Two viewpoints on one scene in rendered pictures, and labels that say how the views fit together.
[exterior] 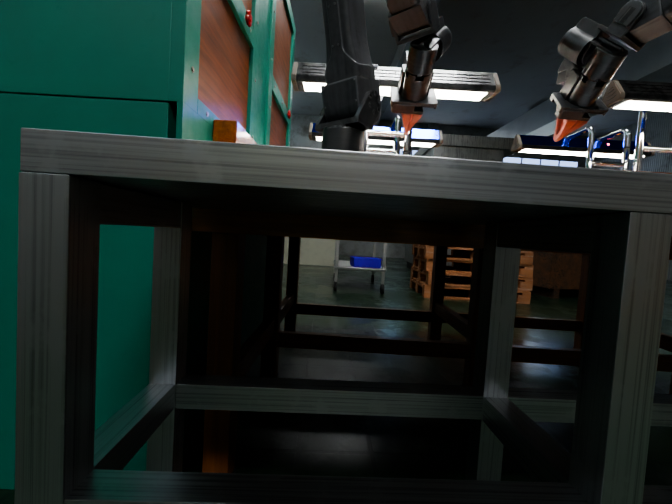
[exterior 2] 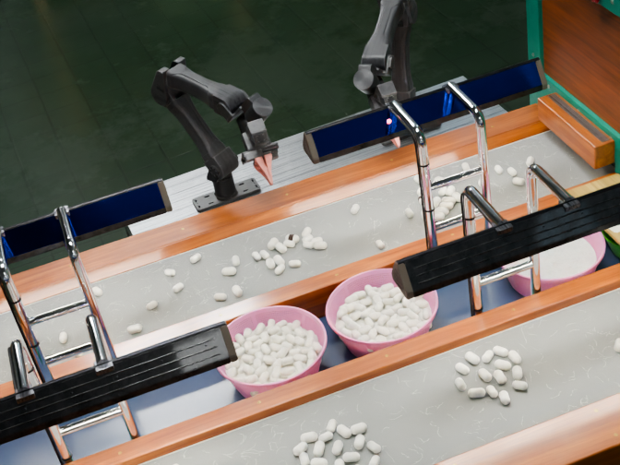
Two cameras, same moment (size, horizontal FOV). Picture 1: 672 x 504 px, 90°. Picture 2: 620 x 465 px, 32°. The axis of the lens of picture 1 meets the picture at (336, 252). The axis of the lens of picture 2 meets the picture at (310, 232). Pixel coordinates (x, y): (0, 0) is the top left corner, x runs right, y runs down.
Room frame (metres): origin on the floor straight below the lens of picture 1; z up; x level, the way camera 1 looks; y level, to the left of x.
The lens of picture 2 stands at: (3.17, -0.97, 2.41)
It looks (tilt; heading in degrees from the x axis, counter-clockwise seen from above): 36 degrees down; 167
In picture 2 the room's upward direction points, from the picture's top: 11 degrees counter-clockwise
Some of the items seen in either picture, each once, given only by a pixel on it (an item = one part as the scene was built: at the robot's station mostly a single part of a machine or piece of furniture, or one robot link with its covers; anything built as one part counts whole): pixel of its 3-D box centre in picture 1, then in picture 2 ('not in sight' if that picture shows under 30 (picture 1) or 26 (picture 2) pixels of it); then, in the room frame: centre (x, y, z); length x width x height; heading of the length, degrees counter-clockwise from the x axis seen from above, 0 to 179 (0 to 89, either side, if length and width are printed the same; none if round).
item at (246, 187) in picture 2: not in sight; (223, 184); (0.55, -0.60, 0.71); 0.20 x 0.07 x 0.08; 93
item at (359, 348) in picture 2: not in sight; (383, 318); (1.34, -0.42, 0.72); 0.27 x 0.27 x 0.10
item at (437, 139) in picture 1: (375, 134); (538, 226); (1.62, -0.15, 1.08); 0.62 x 0.08 x 0.07; 90
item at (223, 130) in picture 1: (241, 148); (575, 129); (1.01, 0.29, 0.83); 0.30 x 0.06 x 0.07; 0
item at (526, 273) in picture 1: (467, 259); not in sight; (3.85, -1.50, 0.41); 1.15 x 0.79 x 0.81; 90
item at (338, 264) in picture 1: (358, 243); not in sight; (3.95, -0.25, 0.50); 1.07 x 0.62 x 1.01; 176
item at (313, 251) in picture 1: (284, 242); not in sight; (6.71, 1.04, 0.38); 2.25 x 0.72 x 0.77; 93
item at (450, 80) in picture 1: (394, 79); (425, 106); (1.06, -0.15, 1.08); 0.62 x 0.08 x 0.07; 90
